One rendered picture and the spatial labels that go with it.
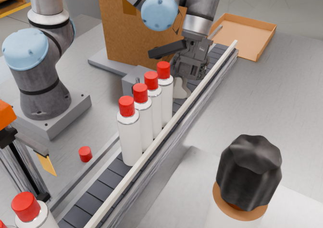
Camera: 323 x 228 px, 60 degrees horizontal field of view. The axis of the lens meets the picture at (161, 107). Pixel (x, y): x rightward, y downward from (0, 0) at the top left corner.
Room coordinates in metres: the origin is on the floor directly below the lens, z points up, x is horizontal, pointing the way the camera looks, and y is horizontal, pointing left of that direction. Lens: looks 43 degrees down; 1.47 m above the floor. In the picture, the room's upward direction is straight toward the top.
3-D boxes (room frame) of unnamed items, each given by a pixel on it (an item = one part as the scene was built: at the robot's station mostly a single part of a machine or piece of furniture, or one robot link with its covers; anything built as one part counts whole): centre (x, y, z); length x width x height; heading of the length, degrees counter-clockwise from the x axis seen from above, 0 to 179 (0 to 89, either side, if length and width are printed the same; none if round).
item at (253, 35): (1.17, -0.36, 0.85); 0.30 x 0.26 x 0.04; 149
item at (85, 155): (0.49, 0.21, 0.85); 0.03 x 0.03 x 0.03
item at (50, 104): (0.67, 0.37, 0.93); 0.15 x 0.15 x 0.10
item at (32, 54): (0.67, 0.37, 1.04); 0.13 x 0.12 x 0.14; 172
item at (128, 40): (1.06, 0.05, 0.99); 0.30 x 0.24 x 0.27; 158
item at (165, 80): (0.58, 0.00, 0.98); 0.05 x 0.05 x 0.20
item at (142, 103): (0.49, 0.05, 0.98); 0.05 x 0.05 x 0.20
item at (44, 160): (0.28, 0.19, 1.09); 0.03 x 0.01 x 0.06; 59
